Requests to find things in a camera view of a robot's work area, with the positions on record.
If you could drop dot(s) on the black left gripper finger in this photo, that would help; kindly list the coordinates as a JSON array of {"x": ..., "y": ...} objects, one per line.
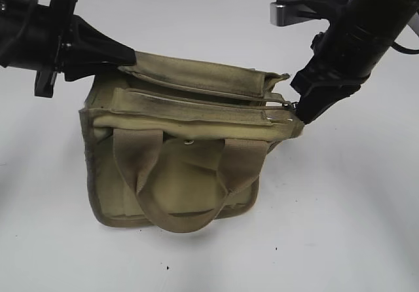
[{"x": 96, "y": 52}]

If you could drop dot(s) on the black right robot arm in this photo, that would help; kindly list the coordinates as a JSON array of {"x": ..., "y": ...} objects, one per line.
[{"x": 360, "y": 33}]

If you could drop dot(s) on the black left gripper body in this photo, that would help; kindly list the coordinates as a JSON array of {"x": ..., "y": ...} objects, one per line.
[{"x": 44, "y": 33}]

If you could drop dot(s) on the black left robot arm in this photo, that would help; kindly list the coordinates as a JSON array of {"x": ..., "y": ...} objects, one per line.
[{"x": 11, "y": 50}]

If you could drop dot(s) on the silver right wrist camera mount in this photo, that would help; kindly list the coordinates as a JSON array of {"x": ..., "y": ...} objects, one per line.
[{"x": 288, "y": 12}]

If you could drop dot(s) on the metal zipper pull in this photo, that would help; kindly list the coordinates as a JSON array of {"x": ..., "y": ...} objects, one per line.
[{"x": 292, "y": 103}]

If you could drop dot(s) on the yellow-green canvas bag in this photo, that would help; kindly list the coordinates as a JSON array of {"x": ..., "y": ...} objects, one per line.
[{"x": 179, "y": 143}]

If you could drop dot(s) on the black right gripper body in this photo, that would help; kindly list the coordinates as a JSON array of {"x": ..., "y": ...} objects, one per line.
[{"x": 333, "y": 60}]

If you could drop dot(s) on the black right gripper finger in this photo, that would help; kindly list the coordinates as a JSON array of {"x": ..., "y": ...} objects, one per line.
[
  {"x": 315, "y": 99},
  {"x": 313, "y": 75}
]

